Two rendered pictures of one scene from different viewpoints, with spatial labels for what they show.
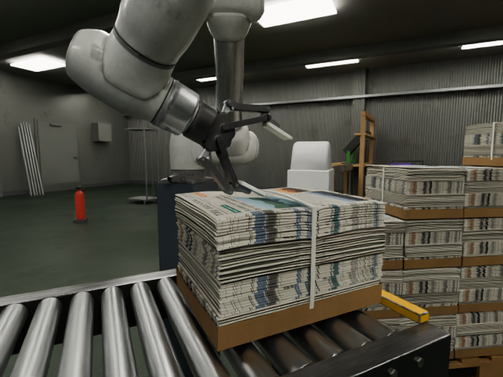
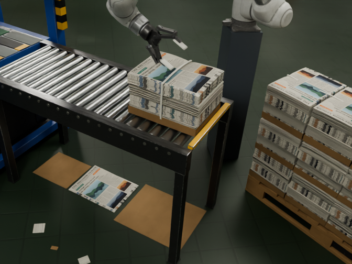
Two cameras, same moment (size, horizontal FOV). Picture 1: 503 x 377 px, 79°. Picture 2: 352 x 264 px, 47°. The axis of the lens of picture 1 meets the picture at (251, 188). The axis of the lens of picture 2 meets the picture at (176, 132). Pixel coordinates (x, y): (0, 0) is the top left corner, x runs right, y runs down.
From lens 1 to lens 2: 1.68 m
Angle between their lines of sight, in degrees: 57
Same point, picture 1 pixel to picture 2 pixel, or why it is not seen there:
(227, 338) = (130, 110)
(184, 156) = (235, 10)
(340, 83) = not seen: outside the picture
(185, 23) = (119, 12)
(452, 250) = not seen: outside the picture
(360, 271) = (185, 118)
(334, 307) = (170, 124)
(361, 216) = (186, 97)
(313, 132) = not seen: outside the picture
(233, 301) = (133, 100)
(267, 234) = (144, 85)
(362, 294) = (184, 128)
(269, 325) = (144, 114)
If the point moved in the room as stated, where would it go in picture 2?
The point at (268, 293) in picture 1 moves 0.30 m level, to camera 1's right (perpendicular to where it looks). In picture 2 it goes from (145, 105) to (181, 137)
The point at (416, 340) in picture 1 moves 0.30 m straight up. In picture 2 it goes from (173, 147) to (177, 90)
